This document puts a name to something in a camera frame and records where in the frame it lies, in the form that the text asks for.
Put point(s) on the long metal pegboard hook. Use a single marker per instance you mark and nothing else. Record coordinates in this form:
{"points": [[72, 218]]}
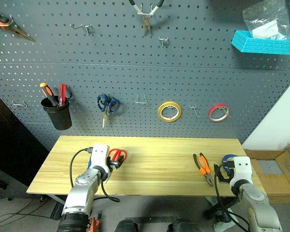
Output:
{"points": [[85, 26]]}

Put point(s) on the brown cardboard box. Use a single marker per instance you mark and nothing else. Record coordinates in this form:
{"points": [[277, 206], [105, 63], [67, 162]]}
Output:
{"points": [[275, 183]]}

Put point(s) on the metal pliers holder hook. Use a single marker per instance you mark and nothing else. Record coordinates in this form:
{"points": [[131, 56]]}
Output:
{"points": [[145, 14], [10, 22]]}

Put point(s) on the black table frame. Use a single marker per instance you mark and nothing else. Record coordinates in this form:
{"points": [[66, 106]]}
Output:
{"points": [[56, 211]]}

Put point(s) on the dark rounded shape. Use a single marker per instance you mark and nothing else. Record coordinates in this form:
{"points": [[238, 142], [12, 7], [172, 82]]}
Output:
{"points": [[125, 226], [182, 226]]}

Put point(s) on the clear plastic bag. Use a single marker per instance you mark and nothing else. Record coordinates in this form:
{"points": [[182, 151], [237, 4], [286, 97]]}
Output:
{"points": [[263, 26]]}

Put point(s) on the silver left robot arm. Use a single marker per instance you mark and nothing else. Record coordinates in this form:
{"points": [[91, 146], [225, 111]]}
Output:
{"points": [[84, 191]]}

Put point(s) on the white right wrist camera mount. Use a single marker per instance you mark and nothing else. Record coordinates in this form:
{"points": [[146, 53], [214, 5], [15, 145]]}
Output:
{"points": [[242, 169]]}

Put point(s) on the orange black combination pliers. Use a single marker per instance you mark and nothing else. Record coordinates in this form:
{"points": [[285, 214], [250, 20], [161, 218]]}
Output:
{"points": [[204, 166]]}

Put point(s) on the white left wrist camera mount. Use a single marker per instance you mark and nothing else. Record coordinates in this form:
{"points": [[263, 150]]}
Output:
{"points": [[100, 154]]}

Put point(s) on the orange black device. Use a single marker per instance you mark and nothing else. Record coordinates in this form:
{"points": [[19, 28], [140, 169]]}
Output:
{"points": [[94, 224]]}

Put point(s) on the orange black screwdriver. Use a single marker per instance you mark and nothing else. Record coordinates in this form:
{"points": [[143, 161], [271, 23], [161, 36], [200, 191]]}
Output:
{"points": [[47, 90]]}

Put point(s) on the short metal pegboard hook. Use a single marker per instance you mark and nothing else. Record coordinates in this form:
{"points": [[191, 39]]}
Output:
{"points": [[163, 39]]}

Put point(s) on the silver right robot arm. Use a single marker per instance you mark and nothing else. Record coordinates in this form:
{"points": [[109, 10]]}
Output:
{"points": [[253, 195]]}

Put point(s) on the orange black long-nose pliers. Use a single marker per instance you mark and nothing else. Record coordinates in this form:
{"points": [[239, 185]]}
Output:
{"points": [[17, 30]]}

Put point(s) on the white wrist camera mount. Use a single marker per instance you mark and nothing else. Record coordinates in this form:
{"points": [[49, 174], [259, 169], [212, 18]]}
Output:
{"points": [[242, 169], [100, 154]]}

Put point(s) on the red tape roll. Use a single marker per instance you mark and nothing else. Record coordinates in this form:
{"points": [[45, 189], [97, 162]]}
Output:
{"points": [[217, 105]]}

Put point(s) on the blue plastic bin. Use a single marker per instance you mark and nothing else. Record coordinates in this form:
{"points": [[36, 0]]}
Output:
{"points": [[263, 47]]}

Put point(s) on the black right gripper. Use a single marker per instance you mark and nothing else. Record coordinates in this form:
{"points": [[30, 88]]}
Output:
{"points": [[230, 172]]}

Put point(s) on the grey foam sheet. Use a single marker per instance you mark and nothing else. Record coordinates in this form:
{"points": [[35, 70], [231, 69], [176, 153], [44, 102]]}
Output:
{"points": [[270, 167]]}

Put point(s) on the black flat bar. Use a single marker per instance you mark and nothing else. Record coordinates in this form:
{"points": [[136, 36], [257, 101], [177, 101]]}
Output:
{"points": [[149, 218]]}

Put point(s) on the yellow tape roll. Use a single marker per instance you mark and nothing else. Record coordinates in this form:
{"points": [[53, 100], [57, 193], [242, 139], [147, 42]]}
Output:
{"points": [[170, 103]]}

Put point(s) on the black plastic cup holder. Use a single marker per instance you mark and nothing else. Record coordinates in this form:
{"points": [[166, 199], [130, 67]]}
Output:
{"points": [[60, 118]]}

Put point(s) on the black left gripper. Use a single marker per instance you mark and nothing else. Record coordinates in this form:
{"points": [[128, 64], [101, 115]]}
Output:
{"points": [[110, 161]]}

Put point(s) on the grey metal pegboard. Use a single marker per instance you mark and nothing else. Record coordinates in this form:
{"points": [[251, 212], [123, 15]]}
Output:
{"points": [[135, 72]]}

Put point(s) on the blue tape roll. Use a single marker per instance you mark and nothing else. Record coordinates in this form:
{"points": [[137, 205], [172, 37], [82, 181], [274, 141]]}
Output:
{"points": [[228, 156]]}

